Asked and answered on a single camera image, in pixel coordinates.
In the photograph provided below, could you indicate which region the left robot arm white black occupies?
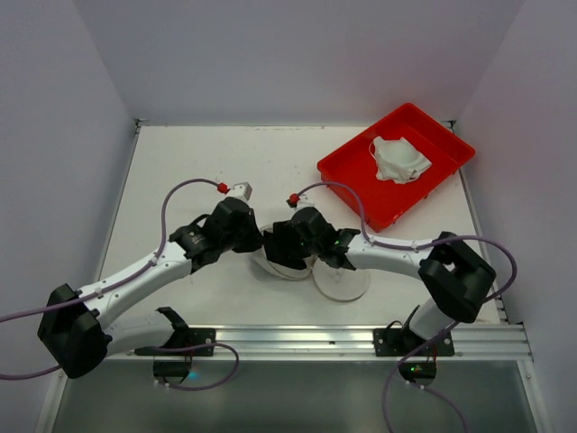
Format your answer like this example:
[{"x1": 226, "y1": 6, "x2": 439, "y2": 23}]
[{"x1": 38, "y1": 198, "x2": 262, "y2": 379}]

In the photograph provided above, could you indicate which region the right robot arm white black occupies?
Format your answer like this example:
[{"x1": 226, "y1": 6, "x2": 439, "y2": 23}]
[{"x1": 264, "y1": 207, "x2": 496, "y2": 340}]

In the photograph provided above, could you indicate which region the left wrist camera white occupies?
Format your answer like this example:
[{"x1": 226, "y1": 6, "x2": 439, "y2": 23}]
[{"x1": 226, "y1": 182, "x2": 252, "y2": 203}]

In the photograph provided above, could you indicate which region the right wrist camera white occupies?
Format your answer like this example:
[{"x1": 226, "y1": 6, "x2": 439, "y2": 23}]
[{"x1": 287, "y1": 193, "x2": 315, "y2": 215}]

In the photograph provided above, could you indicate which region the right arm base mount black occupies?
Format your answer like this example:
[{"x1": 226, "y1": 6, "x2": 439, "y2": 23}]
[{"x1": 372, "y1": 307, "x2": 455, "y2": 387}]

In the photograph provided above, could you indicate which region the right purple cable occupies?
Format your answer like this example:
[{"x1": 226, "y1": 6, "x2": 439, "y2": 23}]
[{"x1": 288, "y1": 181, "x2": 518, "y2": 433}]

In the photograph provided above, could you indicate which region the white mesh laundry bag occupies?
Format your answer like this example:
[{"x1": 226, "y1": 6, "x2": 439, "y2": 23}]
[{"x1": 251, "y1": 247, "x2": 371, "y2": 303}]

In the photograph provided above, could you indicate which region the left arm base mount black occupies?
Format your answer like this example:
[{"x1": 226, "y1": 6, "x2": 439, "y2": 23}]
[{"x1": 134, "y1": 307, "x2": 216, "y2": 384}]

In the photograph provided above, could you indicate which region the white bra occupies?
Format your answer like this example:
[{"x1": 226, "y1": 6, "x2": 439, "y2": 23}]
[{"x1": 369, "y1": 136, "x2": 432, "y2": 184}]

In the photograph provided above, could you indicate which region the black garment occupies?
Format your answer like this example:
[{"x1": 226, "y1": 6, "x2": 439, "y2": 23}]
[{"x1": 263, "y1": 230, "x2": 308, "y2": 271}]

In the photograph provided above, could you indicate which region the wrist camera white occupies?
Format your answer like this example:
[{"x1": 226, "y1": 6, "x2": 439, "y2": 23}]
[
  {"x1": 226, "y1": 182, "x2": 252, "y2": 203},
  {"x1": 287, "y1": 193, "x2": 315, "y2": 215}
]

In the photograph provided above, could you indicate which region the red plastic tray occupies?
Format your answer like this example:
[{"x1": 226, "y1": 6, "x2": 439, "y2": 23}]
[{"x1": 317, "y1": 103, "x2": 476, "y2": 232}]

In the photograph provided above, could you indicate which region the purple cable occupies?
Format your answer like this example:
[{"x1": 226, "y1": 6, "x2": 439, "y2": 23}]
[
  {"x1": 288, "y1": 181, "x2": 518, "y2": 433},
  {"x1": 0, "y1": 179, "x2": 226, "y2": 380}
]

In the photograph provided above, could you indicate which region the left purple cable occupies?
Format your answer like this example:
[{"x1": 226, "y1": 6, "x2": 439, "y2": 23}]
[{"x1": 0, "y1": 179, "x2": 226, "y2": 380}]

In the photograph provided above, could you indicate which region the aluminium mounting rail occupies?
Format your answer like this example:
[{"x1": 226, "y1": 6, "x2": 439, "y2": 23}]
[{"x1": 58, "y1": 322, "x2": 533, "y2": 362}]

